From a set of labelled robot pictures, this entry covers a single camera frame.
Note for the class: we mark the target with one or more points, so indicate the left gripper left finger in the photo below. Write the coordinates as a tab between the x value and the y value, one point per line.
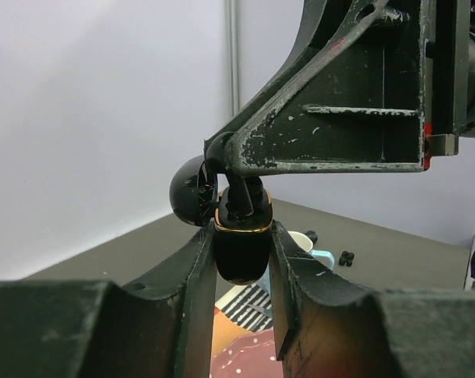
158	325

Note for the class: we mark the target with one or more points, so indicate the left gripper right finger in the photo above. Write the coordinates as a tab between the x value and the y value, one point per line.
326	326

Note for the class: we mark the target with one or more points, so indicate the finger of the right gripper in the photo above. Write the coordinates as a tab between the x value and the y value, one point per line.
349	98

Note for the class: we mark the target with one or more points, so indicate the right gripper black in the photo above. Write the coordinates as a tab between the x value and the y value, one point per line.
446	28

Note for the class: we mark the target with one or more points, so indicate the black earbud charging case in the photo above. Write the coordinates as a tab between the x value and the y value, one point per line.
241	244

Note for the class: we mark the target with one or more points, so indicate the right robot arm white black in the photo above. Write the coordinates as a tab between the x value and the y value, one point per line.
369	86

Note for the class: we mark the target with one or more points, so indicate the white blue mug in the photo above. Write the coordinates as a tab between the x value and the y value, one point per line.
323	256

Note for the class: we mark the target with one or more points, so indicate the pink dotted plate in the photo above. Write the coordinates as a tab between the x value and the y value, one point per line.
248	356

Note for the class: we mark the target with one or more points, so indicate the colourful patchwork placemat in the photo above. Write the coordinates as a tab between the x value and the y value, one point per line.
240	311

